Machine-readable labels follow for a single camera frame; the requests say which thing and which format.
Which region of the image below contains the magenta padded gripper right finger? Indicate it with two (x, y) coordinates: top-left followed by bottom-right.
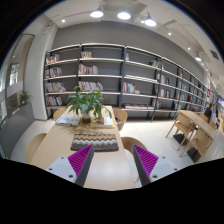
(132, 145), (179, 186)

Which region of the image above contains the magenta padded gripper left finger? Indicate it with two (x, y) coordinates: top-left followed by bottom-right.
(47, 145), (94, 187)

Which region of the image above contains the zigzag patterned folded towel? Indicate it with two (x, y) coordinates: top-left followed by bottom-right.
(71, 134), (119, 152)

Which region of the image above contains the wooden chair near right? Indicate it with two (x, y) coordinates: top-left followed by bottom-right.
(121, 137), (146, 152)

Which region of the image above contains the wooden chair near left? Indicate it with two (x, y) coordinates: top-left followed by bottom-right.
(25, 133), (46, 163)

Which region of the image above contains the open magazine on table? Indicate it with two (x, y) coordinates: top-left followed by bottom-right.
(56, 114), (80, 126)

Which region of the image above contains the book stack on table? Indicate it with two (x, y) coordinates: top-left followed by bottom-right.
(90, 117), (114, 128)

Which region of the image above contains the wooden chair far left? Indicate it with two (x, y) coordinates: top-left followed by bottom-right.
(53, 108), (66, 121)

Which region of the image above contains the wooden chair far right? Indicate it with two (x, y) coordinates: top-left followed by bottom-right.
(113, 108), (128, 131)

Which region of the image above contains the green potted plant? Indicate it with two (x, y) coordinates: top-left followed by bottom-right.
(67, 86), (112, 124)

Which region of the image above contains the seated person in background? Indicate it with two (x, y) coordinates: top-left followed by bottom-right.
(204, 104), (217, 122)

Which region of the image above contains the small potted plant by window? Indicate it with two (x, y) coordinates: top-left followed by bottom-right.
(19, 91), (30, 105)

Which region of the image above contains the large grey bookshelf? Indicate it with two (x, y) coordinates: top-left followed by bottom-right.
(44, 43), (217, 121)

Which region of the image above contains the pendant lamp right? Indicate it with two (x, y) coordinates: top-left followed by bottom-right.
(145, 15), (157, 27)

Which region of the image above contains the pendant lamp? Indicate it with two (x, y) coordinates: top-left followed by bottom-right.
(145, 15), (157, 27)
(90, 8), (104, 18)
(117, 11), (131, 20)

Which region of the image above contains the pendant lamp middle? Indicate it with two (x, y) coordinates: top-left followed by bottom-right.
(117, 11), (131, 20)

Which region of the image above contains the pendant lamp left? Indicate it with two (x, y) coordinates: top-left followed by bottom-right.
(90, 8), (104, 18)

